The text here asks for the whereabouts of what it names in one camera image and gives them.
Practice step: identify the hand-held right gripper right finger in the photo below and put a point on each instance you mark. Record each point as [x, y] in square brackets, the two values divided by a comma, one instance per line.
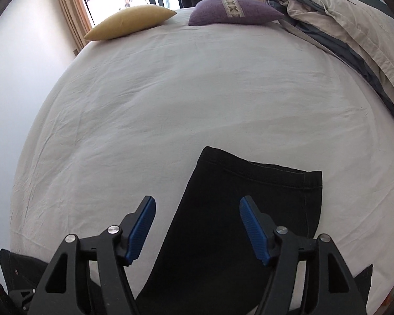
[254, 229]

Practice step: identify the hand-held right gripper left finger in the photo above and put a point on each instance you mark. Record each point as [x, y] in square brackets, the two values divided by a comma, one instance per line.
[141, 229]

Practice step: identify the black denim pants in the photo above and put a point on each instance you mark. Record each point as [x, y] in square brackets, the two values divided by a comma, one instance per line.
[223, 203]

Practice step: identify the yellow pillow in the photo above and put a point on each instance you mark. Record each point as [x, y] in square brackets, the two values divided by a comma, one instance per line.
[131, 23]

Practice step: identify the purple pillow with patterned stripe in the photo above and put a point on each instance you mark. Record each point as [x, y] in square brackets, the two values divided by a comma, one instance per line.
[236, 11]

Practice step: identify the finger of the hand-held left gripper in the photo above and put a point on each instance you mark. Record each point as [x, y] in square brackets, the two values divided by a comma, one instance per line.
[23, 297]

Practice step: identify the bed with white sheet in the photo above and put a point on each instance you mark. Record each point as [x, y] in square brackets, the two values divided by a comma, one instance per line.
[184, 105]

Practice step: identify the beige and grey duvet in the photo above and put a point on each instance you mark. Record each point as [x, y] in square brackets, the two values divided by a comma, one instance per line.
[341, 23]

